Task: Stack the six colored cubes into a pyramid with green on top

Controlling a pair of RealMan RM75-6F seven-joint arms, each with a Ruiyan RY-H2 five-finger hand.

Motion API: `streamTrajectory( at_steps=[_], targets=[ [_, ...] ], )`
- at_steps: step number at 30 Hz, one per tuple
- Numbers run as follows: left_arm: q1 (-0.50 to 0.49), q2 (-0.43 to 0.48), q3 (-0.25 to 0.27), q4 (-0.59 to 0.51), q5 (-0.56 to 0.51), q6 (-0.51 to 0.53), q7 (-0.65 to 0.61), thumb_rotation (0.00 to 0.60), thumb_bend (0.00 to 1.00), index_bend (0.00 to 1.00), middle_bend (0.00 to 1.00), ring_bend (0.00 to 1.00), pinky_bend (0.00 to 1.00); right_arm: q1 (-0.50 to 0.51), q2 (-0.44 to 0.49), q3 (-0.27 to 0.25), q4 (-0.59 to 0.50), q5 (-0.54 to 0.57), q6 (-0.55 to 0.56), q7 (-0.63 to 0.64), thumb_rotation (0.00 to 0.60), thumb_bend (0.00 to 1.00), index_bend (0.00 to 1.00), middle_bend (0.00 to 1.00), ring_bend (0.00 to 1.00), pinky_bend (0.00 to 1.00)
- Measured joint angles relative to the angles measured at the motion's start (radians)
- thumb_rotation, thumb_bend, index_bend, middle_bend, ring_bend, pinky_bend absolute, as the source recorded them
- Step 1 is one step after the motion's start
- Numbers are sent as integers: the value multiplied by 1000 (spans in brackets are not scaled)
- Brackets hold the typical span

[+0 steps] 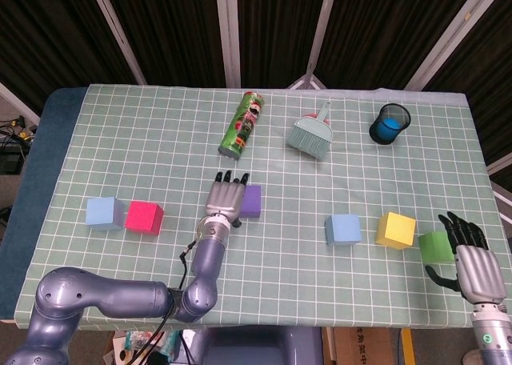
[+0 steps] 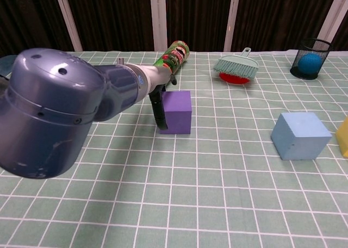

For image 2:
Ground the purple foam cube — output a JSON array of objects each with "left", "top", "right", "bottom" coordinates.
[{"left": 158, "top": 90, "right": 192, "bottom": 135}]

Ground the black mesh pen cup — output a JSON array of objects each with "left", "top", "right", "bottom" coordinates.
[{"left": 289, "top": 38, "right": 333, "bottom": 80}]

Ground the red round disc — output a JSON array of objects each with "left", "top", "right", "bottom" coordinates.
[{"left": 219, "top": 72, "right": 250, "bottom": 85}]

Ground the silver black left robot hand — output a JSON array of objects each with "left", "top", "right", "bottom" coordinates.
[{"left": 148, "top": 65, "right": 178, "bottom": 131}]

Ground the yellow foam cube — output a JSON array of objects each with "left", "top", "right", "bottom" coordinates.
[{"left": 335, "top": 116, "right": 348, "bottom": 158}]

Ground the teal hand brush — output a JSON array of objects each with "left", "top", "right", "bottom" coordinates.
[{"left": 213, "top": 47, "right": 259, "bottom": 79}]

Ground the green Pringles can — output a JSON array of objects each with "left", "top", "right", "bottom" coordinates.
[{"left": 152, "top": 40, "right": 190, "bottom": 77}]

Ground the blue textured ball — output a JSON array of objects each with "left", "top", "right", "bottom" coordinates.
[{"left": 298, "top": 53, "right": 322, "bottom": 75}]

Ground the green checkered tablecloth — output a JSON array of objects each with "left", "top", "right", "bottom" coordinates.
[{"left": 0, "top": 51, "right": 348, "bottom": 248}]

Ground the light blue foam cube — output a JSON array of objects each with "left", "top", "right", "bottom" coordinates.
[{"left": 270, "top": 111, "right": 333, "bottom": 161}]

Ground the white frame post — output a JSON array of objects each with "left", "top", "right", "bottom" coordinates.
[
  {"left": 53, "top": 0, "right": 83, "bottom": 52},
  {"left": 223, "top": 0, "right": 241, "bottom": 52},
  {"left": 316, "top": 0, "right": 348, "bottom": 52},
  {"left": 150, "top": 0, "right": 168, "bottom": 52}
]

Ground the dark blue table pad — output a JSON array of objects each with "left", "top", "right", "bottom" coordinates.
[{"left": 0, "top": 54, "right": 17, "bottom": 77}]

